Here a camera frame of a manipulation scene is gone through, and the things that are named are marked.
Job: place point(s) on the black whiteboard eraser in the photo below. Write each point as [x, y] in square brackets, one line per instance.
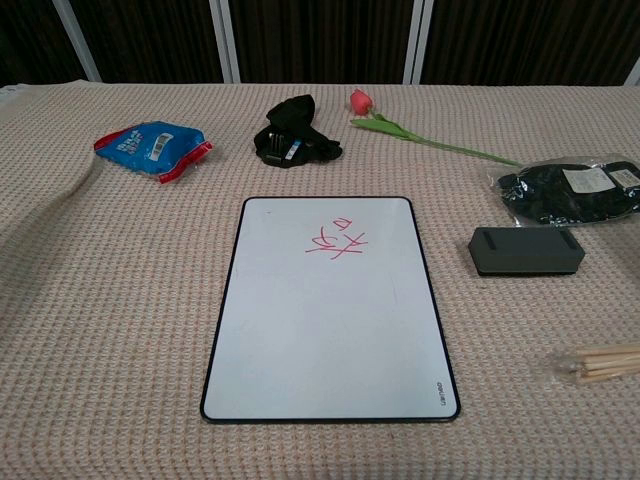
[525, 247]

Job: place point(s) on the white dry-erase board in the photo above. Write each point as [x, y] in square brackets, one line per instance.
[325, 325]

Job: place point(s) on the pink artificial tulip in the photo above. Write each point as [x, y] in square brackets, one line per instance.
[361, 101]

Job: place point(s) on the blue red snack packet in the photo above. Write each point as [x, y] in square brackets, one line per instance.
[150, 147]

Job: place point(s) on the clear bag with black item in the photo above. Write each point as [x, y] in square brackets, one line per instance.
[540, 190]

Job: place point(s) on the beige waffle tablecloth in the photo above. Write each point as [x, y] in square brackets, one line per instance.
[100, 300]

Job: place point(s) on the bamboo stick bundle in plastic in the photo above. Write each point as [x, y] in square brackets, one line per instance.
[610, 362]

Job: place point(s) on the white partition frame post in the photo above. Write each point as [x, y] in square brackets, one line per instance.
[76, 40]
[225, 40]
[418, 40]
[635, 77]

